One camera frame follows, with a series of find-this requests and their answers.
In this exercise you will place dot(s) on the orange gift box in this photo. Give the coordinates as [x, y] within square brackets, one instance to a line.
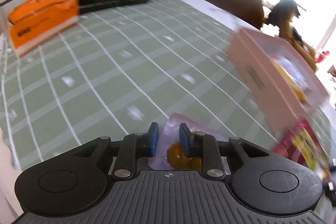
[35, 21]

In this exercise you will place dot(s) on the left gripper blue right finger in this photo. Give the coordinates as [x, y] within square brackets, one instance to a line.
[205, 147]

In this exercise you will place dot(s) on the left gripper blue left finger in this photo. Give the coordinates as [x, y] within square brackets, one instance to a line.
[131, 148]

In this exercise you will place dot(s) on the red chicken snack packet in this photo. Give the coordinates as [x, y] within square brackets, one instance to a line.
[301, 145]

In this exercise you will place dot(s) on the tan chair with black jacket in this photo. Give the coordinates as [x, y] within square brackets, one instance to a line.
[281, 16]

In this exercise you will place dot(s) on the pink storage box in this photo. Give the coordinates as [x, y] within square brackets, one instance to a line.
[251, 53]

